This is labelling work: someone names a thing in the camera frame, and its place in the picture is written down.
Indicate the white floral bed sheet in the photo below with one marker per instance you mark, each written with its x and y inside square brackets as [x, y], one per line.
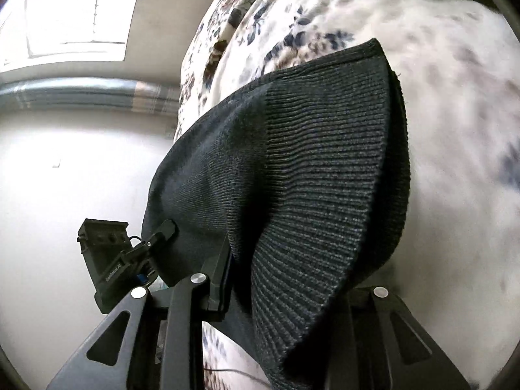
[455, 130]

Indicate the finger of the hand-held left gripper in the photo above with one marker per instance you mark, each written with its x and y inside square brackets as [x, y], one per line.
[164, 231]

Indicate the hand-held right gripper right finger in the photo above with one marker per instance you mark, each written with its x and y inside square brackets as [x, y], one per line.
[390, 333]

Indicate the folded floral quilt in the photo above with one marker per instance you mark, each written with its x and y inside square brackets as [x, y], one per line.
[219, 40]

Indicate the grey plaid cloth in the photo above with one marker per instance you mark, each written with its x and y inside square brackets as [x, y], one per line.
[89, 95]

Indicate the black knit beanie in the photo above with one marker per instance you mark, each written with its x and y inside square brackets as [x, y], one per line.
[317, 170]

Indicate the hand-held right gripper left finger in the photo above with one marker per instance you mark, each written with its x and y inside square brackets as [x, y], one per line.
[222, 288]

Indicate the bright window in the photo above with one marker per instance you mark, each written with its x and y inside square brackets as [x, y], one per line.
[73, 12]

